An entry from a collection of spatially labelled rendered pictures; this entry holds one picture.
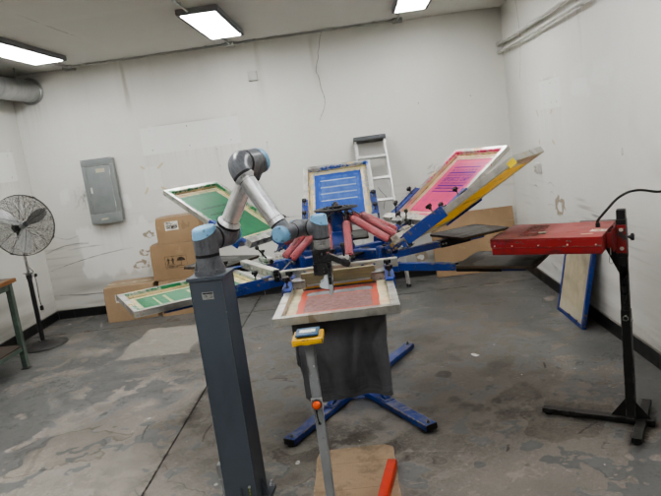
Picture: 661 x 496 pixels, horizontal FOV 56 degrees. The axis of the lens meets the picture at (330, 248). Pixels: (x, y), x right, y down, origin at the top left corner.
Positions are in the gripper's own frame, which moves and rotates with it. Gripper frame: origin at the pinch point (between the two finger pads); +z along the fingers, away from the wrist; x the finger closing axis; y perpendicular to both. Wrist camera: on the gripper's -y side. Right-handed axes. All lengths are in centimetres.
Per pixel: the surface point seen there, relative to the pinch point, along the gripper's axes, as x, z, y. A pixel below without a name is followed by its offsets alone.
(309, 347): 21.3, 18.3, 11.7
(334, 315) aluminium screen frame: 2.0, 10.9, 0.4
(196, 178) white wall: -470, -44, 178
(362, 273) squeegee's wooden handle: -58, 6, -13
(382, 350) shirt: -7.6, 33.4, -18.9
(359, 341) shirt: -7.9, 27.4, -8.8
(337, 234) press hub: -137, -5, 1
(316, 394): 21.3, 39.3, 11.5
